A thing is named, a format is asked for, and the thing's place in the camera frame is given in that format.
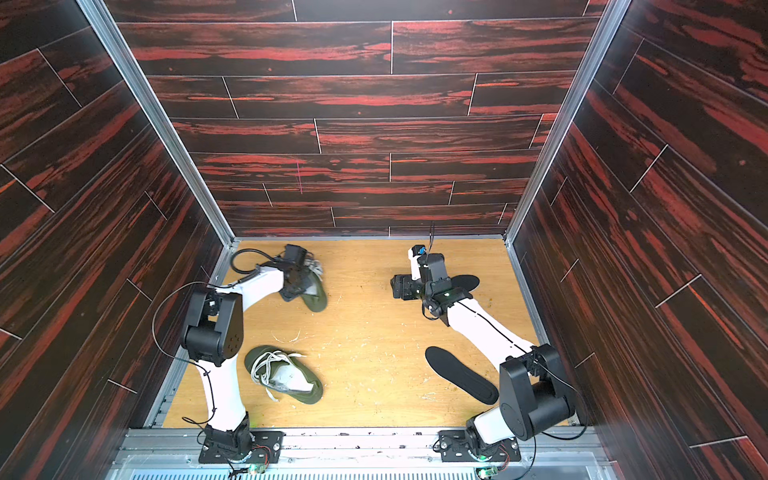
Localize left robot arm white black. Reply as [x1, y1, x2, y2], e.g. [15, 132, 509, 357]
[181, 244, 328, 438]

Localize green shoe white laces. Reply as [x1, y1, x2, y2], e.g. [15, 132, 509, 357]
[300, 253, 328, 313]
[244, 345, 323, 405]

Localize black insole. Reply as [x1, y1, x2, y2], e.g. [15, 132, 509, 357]
[425, 346, 499, 405]
[451, 274, 480, 292]

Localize aluminium front rail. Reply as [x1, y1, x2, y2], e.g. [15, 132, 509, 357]
[106, 427, 620, 479]

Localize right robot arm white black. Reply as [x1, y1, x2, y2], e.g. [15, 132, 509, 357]
[390, 245, 577, 447]

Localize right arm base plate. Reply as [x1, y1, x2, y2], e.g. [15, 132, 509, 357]
[432, 429, 521, 463]

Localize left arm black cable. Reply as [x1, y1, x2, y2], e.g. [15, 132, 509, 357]
[149, 247, 286, 433]

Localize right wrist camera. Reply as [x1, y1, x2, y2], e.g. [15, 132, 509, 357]
[407, 244, 427, 280]

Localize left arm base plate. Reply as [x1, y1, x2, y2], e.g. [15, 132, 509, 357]
[198, 428, 285, 465]

